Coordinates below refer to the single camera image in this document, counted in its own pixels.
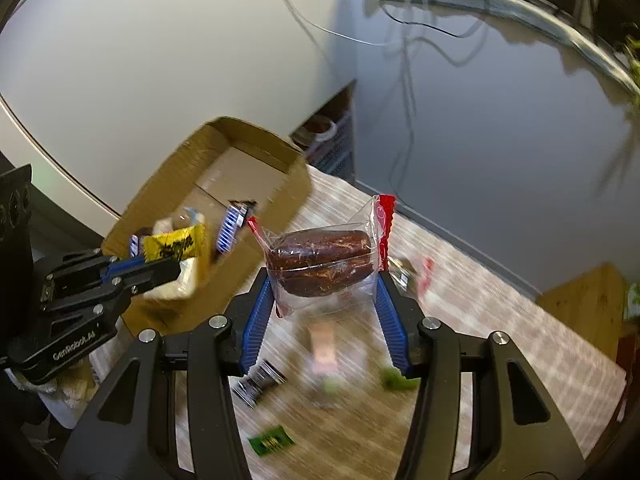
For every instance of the small green snack packet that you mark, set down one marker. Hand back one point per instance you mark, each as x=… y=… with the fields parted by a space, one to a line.
x=271 y=441

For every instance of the small clear packet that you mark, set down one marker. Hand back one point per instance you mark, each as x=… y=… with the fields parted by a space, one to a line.
x=402 y=270

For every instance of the white knitted cloth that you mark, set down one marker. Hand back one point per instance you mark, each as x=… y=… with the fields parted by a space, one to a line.
x=70 y=390

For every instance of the black white-print snack packet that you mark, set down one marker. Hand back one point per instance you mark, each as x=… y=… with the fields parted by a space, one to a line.
x=257 y=382

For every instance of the wooden side cabinet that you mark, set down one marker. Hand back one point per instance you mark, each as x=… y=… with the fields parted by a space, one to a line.
x=585 y=305

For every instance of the yellow snack packet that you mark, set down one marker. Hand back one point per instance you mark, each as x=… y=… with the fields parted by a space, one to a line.
x=172 y=242

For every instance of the white cabinet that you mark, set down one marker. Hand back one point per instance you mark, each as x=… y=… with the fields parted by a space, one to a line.
x=150 y=60

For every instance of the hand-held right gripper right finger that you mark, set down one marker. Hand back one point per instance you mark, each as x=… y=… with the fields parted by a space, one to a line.
x=392 y=330

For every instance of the small red wrapper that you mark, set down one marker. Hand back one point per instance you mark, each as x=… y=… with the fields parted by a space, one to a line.
x=426 y=275

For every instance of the green candy packet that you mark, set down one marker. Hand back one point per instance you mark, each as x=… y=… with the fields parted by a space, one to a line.
x=400 y=380

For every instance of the red-edged brown cake packet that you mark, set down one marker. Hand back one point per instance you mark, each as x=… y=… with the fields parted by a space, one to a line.
x=320 y=260

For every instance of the cardboard box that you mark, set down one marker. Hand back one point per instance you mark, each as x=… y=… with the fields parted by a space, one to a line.
x=235 y=170

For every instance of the plastic storage basket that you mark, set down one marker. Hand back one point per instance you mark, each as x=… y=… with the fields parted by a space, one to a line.
x=330 y=130

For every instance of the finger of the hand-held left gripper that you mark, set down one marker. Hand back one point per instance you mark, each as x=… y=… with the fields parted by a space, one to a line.
x=120 y=267
x=155 y=275

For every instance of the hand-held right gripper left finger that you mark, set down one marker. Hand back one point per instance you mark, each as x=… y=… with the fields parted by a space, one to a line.
x=257 y=325

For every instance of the checked tablecloth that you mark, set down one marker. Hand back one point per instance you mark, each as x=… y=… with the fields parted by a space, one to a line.
x=480 y=320

